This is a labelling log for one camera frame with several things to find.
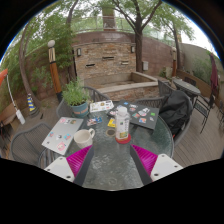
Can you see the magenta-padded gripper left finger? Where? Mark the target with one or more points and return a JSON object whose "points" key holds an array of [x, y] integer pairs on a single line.
{"points": [[60, 168]]}

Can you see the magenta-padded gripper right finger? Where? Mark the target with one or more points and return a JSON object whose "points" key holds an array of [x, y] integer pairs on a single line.
{"points": [[166, 166]]}

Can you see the clear white-capped drink bottle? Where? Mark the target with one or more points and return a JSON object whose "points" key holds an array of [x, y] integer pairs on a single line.
{"points": [[122, 125]]}

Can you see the stone water basin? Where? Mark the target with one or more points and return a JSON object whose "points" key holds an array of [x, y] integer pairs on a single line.
{"points": [[130, 88]]}

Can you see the silver laptop with stickers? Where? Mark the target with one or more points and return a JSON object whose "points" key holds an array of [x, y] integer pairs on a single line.
{"points": [[61, 135]]}

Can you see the cream ribbed ceramic mug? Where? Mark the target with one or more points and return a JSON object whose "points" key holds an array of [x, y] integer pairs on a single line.
{"points": [[82, 138]]}

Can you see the grey mesh chair holding jacket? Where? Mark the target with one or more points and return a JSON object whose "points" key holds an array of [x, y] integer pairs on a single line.
{"points": [[182, 131]]}

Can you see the flat round red coaster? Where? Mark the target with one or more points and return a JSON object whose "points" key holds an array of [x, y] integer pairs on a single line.
{"points": [[123, 141]]}

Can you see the dark laptop with stickers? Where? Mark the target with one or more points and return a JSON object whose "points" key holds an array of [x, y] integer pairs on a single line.
{"points": [[143, 115]]}

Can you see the black jacket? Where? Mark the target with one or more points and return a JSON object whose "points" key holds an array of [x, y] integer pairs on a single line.
{"points": [[176, 110]]}

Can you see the small colourful card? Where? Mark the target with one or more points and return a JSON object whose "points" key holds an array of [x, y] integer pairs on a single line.
{"points": [[94, 121]]}

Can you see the black slatted metal chair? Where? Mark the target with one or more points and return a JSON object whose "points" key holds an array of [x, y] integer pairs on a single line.
{"points": [[202, 110]]}

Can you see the small yellow card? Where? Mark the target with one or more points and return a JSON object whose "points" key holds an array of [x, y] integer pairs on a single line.
{"points": [[111, 122]]}

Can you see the blue yellow striped bollard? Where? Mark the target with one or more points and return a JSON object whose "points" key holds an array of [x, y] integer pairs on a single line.
{"points": [[31, 105]]}

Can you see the green plant in teal pot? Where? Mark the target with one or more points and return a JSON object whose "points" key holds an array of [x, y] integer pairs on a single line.
{"points": [[76, 96]]}

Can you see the white sticker sheet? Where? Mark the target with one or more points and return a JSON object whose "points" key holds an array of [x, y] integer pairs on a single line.
{"points": [[101, 106]]}

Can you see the round dark patio table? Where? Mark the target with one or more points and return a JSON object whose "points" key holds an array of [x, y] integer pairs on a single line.
{"points": [[186, 86]]}

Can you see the closed maroon parasol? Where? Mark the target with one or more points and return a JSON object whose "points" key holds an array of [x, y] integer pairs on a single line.
{"points": [[214, 75]]}

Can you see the leaning-trunk tree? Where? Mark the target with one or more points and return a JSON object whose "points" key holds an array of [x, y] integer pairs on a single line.
{"points": [[22, 70]]}

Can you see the orange parasol with white pole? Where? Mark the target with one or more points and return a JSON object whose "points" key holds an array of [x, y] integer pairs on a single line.
{"points": [[2, 75]]}

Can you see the slender-trunk tree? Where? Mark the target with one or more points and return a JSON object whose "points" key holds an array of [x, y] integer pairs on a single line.
{"points": [[176, 50]]}

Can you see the forked-trunk tree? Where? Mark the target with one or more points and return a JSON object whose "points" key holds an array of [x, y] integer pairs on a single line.
{"points": [[138, 50]]}

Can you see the striped globe lamp post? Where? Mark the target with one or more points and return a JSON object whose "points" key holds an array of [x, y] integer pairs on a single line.
{"points": [[54, 73]]}

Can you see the grey wall utility box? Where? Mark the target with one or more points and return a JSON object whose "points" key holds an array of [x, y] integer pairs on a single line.
{"points": [[145, 65]]}

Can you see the black wall lantern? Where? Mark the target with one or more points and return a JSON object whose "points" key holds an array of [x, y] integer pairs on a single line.
{"points": [[79, 51], [132, 49]]}

